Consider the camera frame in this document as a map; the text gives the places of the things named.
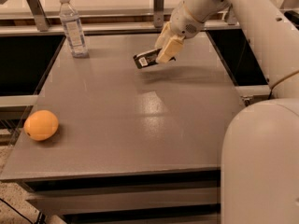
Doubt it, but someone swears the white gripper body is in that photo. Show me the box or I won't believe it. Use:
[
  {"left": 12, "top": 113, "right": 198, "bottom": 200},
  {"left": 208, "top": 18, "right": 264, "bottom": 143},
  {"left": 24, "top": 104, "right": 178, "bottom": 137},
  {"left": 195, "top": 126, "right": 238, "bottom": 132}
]
[{"left": 170, "top": 2, "right": 205, "bottom": 39}]

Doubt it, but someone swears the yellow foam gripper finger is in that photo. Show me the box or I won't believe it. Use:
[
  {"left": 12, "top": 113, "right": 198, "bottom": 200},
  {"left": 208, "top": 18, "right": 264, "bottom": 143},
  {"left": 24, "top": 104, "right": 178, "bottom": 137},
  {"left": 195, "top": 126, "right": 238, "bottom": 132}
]
[
  {"left": 158, "top": 35, "right": 184, "bottom": 63},
  {"left": 154, "top": 21, "right": 172, "bottom": 49}
]

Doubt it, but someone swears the black rxbar chocolate wrapper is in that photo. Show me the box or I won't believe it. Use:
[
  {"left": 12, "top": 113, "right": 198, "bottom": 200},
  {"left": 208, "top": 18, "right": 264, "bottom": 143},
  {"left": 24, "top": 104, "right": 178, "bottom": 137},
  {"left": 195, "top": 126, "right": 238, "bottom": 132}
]
[{"left": 133, "top": 49, "right": 165, "bottom": 69}]

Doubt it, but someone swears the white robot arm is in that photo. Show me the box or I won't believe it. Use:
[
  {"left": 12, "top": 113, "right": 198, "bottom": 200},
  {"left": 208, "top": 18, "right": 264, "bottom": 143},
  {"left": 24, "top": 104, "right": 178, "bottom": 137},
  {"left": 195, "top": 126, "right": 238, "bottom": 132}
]
[{"left": 155, "top": 0, "right": 299, "bottom": 224}]

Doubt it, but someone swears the clear plastic water bottle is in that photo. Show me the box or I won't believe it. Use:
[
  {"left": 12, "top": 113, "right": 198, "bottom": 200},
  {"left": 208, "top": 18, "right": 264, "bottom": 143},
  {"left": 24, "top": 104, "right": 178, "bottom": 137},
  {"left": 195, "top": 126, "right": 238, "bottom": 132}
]
[{"left": 59, "top": 0, "right": 88, "bottom": 58}]

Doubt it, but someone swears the orange fruit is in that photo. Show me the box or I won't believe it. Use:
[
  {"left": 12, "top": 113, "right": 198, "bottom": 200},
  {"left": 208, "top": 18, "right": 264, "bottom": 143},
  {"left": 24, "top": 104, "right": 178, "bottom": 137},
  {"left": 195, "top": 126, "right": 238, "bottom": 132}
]
[{"left": 23, "top": 110, "right": 59, "bottom": 141}]

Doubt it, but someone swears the grey upper drawer front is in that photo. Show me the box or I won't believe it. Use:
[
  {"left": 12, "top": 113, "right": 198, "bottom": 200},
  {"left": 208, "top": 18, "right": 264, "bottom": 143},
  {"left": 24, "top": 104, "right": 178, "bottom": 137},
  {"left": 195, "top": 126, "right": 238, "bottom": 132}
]
[{"left": 26, "top": 188, "right": 220, "bottom": 216}]

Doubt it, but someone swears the grey drawer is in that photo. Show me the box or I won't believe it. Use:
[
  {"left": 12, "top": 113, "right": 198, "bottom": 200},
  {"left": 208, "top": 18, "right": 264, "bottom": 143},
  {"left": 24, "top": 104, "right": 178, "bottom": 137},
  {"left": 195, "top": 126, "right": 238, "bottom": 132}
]
[
  {"left": 26, "top": 188, "right": 220, "bottom": 216},
  {"left": 65, "top": 214, "right": 221, "bottom": 224}
]

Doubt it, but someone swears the grey lower drawer front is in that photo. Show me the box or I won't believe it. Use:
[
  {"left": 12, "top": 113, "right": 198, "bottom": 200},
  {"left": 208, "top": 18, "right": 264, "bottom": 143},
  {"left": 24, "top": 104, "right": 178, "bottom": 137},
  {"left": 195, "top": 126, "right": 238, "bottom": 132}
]
[{"left": 65, "top": 214, "right": 221, "bottom": 224}]

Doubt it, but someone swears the middle metal bracket post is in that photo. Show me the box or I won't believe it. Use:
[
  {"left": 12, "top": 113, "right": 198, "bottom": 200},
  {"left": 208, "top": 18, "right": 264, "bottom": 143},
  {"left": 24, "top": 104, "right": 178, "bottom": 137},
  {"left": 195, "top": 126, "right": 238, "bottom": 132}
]
[{"left": 153, "top": 0, "right": 164, "bottom": 28}]

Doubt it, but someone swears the metal bracket post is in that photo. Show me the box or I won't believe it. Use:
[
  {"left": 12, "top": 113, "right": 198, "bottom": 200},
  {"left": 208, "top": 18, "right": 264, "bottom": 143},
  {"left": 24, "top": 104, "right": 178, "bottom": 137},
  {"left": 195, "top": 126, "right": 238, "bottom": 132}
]
[
  {"left": 225, "top": 7, "right": 237, "bottom": 25},
  {"left": 153, "top": 0, "right": 164, "bottom": 28},
  {"left": 26, "top": 0, "right": 50, "bottom": 32}
]

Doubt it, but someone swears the right metal bracket post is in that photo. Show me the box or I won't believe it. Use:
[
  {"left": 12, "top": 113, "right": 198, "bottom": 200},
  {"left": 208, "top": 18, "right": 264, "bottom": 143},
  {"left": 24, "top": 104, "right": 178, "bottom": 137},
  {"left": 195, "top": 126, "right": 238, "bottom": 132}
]
[{"left": 225, "top": 7, "right": 237, "bottom": 25}]

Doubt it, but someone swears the left metal bracket post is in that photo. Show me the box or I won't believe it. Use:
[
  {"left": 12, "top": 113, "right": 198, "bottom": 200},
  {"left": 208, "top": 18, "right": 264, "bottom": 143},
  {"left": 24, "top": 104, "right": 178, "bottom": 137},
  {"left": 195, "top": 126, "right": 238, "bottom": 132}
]
[{"left": 26, "top": 0, "right": 50, "bottom": 32}]

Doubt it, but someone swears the black floor cable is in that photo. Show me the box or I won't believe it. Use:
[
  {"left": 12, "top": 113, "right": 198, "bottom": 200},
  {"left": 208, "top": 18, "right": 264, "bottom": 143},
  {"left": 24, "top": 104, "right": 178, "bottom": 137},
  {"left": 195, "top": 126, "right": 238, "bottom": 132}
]
[{"left": 0, "top": 197, "right": 47, "bottom": 224}]

